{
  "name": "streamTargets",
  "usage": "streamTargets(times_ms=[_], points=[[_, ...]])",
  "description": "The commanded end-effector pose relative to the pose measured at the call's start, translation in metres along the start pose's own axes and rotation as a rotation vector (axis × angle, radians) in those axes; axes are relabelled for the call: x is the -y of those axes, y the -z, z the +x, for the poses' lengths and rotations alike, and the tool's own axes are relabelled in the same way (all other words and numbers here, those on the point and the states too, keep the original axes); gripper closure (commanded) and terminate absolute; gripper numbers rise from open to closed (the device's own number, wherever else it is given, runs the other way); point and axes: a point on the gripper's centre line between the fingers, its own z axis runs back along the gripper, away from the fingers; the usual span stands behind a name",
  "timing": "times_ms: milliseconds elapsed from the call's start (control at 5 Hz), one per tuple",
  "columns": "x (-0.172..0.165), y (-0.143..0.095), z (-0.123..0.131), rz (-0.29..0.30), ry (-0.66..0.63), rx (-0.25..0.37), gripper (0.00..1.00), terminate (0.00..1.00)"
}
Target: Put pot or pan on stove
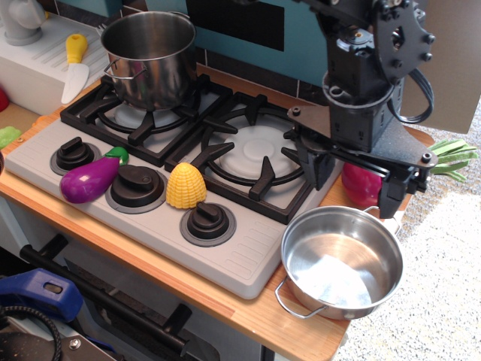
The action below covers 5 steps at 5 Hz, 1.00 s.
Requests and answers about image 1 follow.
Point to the black stove knob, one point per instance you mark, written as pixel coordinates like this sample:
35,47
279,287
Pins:
136,190
73,154
208,224

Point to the red toy item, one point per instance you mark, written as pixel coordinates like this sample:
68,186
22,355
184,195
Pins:
4,101

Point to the tall steel stock pot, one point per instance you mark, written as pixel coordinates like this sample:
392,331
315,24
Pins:
151,59

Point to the black left stove knob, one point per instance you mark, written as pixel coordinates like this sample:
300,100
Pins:
73,154

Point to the black right stove knob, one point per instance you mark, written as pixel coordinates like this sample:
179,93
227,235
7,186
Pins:
208,224

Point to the black gripper with plate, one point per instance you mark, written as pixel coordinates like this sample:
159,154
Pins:
363,132

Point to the black left burner grate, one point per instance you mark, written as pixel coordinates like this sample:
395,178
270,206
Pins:
148,135

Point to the pink toy radish green leaves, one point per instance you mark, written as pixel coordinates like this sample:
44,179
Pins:
363,187

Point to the black right burner grate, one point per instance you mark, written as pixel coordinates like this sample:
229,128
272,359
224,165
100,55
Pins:
246,156

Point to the small shallow steel pot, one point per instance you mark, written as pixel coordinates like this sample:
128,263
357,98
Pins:
341,263

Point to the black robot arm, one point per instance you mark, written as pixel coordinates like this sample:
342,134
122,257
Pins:
374,89

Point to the yellow handled toy knife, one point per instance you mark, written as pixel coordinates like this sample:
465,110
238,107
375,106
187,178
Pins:
77,73

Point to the brown cardboard panel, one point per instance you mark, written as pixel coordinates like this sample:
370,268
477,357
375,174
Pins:
454,71

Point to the grey toy stove top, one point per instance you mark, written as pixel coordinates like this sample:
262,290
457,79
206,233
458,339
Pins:
242,265

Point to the blue clamp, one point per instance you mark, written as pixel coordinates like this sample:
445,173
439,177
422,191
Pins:
53,295

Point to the grey toy faucet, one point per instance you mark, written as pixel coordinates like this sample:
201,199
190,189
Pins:
22,21

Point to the white toy sink unit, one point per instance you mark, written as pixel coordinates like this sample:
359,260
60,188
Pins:
33,76

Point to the black burner grate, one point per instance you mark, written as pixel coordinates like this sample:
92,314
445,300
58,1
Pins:
246,156
148,135

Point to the black middle stove knob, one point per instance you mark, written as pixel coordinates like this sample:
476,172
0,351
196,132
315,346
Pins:
136,190

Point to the yellow toy corn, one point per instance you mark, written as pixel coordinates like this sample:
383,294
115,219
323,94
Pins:
185,187

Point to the black oven door handle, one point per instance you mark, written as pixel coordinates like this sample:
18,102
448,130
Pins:
166,335

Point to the purple toy eggplant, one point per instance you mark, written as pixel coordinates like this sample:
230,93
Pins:
88,182

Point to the green toy lettuce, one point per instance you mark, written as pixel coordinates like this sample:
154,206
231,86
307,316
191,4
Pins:
8,134

